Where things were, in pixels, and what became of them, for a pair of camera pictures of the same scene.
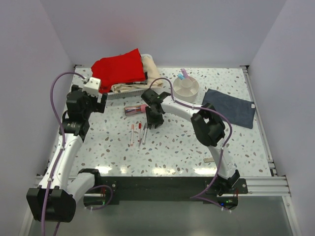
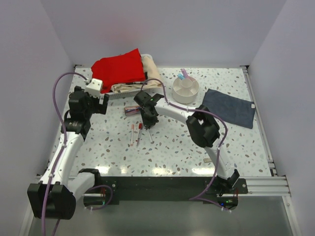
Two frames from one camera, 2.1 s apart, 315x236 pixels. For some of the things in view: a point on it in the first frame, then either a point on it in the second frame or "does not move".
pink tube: [185, 74] does not move
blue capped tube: [181, 76] does not move
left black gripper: [98, 107] does not move
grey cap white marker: [144, 135] -> [151, 141]
